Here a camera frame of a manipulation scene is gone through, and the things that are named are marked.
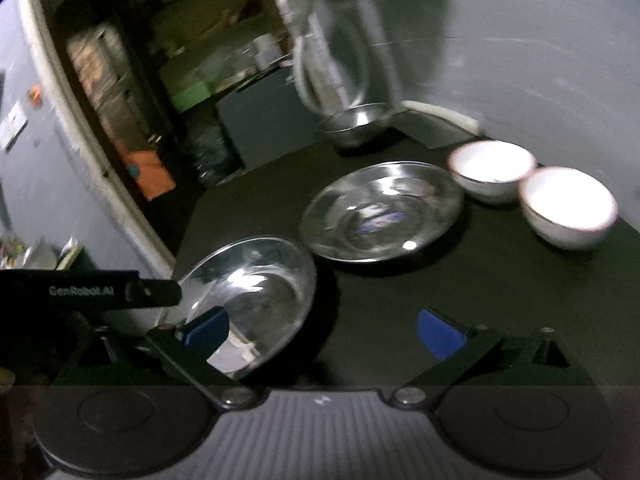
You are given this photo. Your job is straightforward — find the green box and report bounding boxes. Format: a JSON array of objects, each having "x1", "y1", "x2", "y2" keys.
[{"x1": 172, "y1": 77, "x2": 221, "y2": 113}]

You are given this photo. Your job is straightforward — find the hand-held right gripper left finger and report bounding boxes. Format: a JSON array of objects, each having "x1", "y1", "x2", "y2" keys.
[{"x1": 55, "y1": 305, "x2": 258, "y2": 411}]

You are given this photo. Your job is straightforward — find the white hose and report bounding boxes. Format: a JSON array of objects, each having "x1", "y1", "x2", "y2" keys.
[{"x1": 292, "y1": 0, "x2": 401, "y2": 116}]

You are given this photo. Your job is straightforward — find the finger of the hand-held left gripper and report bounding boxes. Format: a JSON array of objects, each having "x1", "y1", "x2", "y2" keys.
[{"x1": 127, "y1": 280, "x2": 182, "y2": 307}]

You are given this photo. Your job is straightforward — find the white bowl with red rim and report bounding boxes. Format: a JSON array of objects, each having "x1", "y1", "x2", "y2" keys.
[
  {"x1": 518, "y1": 166, "x2": 619, "y2": 252},
  {"x1": 447, "y1": 141, "x2": 537, "y2": 205}
]

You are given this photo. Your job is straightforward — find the crumpled plastic bags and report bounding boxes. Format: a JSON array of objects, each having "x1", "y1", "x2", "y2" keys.
[{"x1": 192, "y1": 125, "x2": 242, "y2": 187}]

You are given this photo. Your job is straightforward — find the white door frame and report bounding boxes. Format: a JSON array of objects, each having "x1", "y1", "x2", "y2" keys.
[{"x1": 20, "y1": 0, "x2": 177, "y2": 281}]

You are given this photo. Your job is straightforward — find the small white box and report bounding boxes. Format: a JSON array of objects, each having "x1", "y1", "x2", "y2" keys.
[{"x1": 252, "y1": 35, "x2": 281, "y2": 68}]

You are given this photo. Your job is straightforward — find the small steel bowl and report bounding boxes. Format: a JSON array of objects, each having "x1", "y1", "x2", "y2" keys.
[{"x1": 319, "y1": 102, "x2": 393, "y2": 148}]

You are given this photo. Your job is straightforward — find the steel cleaver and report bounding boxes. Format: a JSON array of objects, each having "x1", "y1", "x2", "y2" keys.
[{"x1": 390, "y1": 107, "x2": 476, "y2": 150}]

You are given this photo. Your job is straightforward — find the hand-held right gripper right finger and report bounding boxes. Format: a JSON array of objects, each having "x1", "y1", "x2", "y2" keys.
[{"x1": 390, "y1": 307, "x2": 593, "y2": 408}]

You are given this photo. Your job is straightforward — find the grey appliance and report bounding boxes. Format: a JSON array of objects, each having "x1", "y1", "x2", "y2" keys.
[{"x1": 216, "y1": 65, "x2": 331, "y2": 171}]

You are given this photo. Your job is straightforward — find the white rod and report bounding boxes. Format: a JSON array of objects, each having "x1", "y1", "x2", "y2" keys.
[{"x1": 402, "y1": 100, "x2": 483, "y2": 136}]

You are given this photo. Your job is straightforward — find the wooden storage shelf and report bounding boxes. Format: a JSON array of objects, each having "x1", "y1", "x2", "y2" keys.
[{"x1": 150, "y1": 0, "x2": 293, "y2": 91}]

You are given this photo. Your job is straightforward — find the white wall switch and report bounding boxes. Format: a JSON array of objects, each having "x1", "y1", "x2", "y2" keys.
[{"x1": 0, "y1": 101, "x2": 27, "y2": 151}]

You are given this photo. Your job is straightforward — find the dark wooden door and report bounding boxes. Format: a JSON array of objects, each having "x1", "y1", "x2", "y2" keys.
[{"x1": 50, "y1": 0, "x2": 176, "y2": 201}]

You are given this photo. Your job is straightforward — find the wide steel plate with label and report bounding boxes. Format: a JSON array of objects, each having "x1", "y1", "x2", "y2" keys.
[{"x1": 299, "y1": 161, "x2": 465, "y2": 263}]

